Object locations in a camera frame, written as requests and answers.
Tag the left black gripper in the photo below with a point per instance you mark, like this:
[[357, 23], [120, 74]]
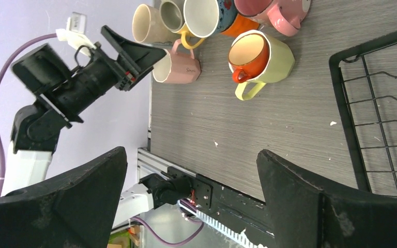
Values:
[[134, 62]]

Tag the aluminium rail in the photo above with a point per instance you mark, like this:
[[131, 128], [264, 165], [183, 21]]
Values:
[[168, 188]]

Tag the small beige cup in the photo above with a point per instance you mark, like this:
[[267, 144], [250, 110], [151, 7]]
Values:
[[172, 15]]

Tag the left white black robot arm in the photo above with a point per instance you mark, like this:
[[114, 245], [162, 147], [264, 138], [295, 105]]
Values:
[[37, 127]]

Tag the blue mug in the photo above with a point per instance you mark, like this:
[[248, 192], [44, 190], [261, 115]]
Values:
[[205, 18]]

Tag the lime green mug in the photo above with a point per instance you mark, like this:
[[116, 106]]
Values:
[[279, 66]]

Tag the cream patterned mug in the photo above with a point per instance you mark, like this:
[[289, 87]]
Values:
[[148, 27]]

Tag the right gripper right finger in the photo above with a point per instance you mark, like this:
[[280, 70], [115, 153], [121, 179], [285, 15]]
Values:
[[309, 210]]

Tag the light pink mug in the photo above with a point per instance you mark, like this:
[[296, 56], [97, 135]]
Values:
[[177, 67]]

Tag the orange mug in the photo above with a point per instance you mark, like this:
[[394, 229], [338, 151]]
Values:
[[240, 25]]

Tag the small orange cup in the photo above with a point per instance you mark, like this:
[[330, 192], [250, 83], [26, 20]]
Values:
[[248, 57]]

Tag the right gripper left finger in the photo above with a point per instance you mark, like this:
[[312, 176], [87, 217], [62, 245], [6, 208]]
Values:
[[73, 209]]

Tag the yellow mug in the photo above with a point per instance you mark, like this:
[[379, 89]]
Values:
[[188, 39]]

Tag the black wire dish rack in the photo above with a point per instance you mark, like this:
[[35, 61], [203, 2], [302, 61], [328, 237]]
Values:
[[364, 80]]

